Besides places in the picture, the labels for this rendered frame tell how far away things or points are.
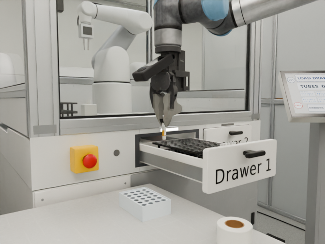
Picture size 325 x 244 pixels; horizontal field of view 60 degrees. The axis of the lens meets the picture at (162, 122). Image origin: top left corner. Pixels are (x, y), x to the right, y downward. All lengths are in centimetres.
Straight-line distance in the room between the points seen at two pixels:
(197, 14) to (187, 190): 67
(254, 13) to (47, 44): 56
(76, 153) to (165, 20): 43
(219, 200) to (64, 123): 74
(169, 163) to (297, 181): 199
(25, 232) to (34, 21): 52
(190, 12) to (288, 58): 203
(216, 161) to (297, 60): 204
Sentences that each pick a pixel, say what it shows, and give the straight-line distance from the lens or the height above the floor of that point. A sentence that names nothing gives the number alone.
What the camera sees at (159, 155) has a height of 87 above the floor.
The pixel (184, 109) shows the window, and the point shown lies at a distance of 109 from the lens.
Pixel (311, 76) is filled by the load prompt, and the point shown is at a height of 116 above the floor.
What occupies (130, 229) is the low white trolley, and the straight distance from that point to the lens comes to 67.
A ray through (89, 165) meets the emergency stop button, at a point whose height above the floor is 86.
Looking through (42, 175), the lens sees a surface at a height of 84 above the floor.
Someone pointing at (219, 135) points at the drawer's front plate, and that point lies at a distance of 119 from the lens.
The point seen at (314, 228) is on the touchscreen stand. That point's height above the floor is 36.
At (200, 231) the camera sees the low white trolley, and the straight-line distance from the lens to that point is 67.
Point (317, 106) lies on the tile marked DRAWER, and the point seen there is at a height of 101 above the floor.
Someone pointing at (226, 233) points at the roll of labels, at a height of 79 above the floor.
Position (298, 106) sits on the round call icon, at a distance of 153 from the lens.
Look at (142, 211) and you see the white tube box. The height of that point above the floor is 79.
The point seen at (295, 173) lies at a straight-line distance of 271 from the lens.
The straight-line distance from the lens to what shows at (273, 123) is 278.
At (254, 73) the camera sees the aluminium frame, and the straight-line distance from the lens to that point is 138.
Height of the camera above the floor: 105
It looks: 5 degrees down
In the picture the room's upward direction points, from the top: straight up
